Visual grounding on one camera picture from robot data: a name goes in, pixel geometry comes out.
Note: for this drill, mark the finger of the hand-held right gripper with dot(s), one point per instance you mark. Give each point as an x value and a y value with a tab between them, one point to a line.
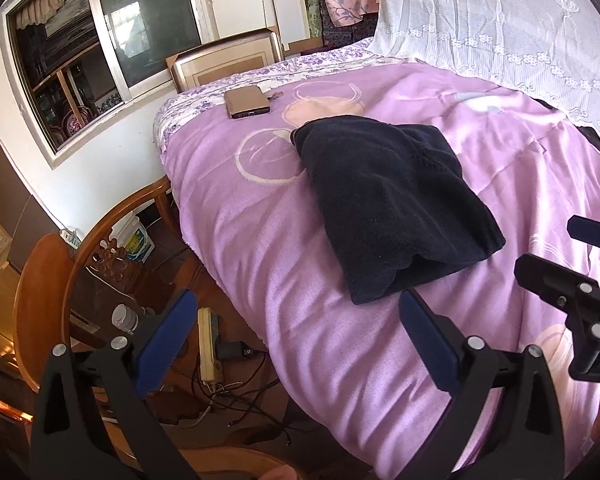
595	234
550	275

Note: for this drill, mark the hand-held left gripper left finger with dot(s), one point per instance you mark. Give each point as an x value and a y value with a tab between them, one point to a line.
165	345

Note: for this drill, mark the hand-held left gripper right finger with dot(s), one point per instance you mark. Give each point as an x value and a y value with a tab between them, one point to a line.
427	345

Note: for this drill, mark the navy knitted cardigan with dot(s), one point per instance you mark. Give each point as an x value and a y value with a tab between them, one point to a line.
390	200

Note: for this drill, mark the beige power strip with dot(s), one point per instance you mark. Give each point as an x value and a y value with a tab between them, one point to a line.
209	345

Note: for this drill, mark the white lidded jar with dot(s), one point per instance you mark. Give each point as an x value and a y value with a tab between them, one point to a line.
125	316

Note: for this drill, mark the black power adapter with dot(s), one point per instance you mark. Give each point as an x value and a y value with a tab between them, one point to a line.
235	350

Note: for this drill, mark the white plastic bucket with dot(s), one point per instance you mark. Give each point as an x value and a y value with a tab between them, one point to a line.
135	242

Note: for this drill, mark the wooden chair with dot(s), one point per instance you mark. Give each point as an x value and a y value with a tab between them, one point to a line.
40	300

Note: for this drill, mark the pink bed sheet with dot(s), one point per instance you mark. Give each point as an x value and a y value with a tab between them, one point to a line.
260	220

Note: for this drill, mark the white lace cloth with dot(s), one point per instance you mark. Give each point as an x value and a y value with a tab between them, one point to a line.
480	10

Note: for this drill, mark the brown leather wallet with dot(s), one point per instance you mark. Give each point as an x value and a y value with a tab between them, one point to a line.
246	102

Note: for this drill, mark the small metal keys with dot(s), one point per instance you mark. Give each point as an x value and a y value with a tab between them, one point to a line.
276	95

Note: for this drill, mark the wooden headboard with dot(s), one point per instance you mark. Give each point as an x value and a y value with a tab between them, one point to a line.
220	62

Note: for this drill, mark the sliding glass window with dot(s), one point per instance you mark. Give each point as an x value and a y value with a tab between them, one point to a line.
130	25

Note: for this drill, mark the white wall socket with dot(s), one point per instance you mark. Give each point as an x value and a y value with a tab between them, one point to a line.
70	237

